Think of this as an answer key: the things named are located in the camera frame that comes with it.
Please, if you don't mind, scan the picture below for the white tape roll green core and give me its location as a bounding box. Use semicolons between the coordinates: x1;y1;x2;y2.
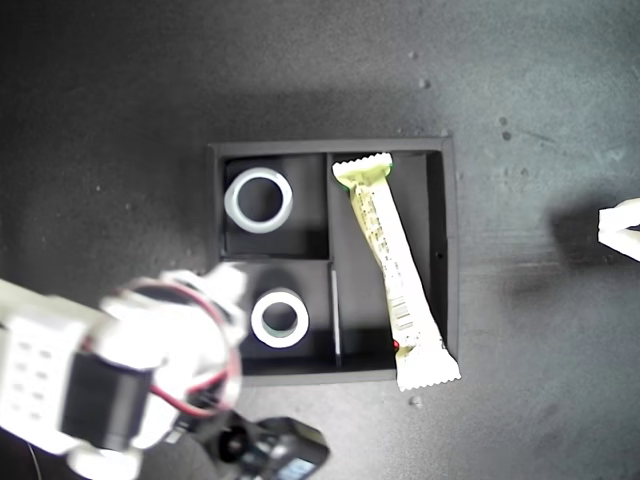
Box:
249;289;310;350

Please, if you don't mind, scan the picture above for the wide white tape roll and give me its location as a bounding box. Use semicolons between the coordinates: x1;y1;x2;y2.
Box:
223;167;294;234

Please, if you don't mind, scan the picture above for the snack bar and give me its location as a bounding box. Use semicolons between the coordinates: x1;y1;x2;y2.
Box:
331;152;462;393

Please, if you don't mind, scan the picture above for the black tray with wells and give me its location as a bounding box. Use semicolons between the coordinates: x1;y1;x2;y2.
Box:
207;137;461;387

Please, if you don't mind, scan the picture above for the red arm wire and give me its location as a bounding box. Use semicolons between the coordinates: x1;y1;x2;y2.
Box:
134;287;244;419

